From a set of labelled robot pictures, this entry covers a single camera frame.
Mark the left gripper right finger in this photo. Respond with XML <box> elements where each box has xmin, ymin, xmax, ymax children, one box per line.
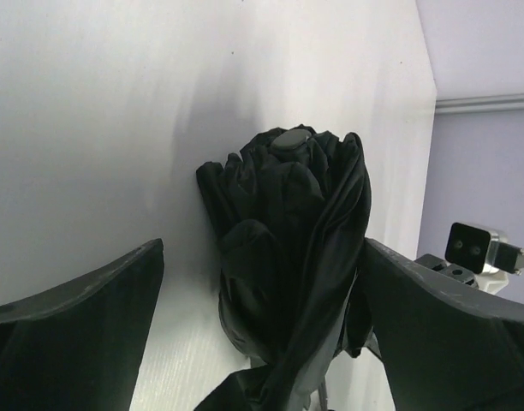
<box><xmin>360</xmin><ymin>239</ymin><xmax>524</xmax><ymax>410</ymax></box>

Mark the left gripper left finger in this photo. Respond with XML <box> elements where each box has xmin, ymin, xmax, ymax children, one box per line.
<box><xmin>0</xmin><ymin>239</ymin><xmax>164</xmax><ymax>410</ymax></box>

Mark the black folding umbrella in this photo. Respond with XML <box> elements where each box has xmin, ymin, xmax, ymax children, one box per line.
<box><xmin>196</xmin><ymin>125</ymin><xmax>372</xmax><ymax>410</ymax></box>

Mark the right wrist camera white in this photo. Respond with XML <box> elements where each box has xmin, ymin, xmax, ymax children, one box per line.
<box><xmin>416</xmin><ymin>222</ymin><xmax>524</xmax><ymax>295</ymax></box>

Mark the right aluminium corner post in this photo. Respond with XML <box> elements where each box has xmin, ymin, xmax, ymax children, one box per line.
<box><xmin>435</xmin><ymin>93</ymin><xmax>524</xmax><ymax>115</ymax></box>

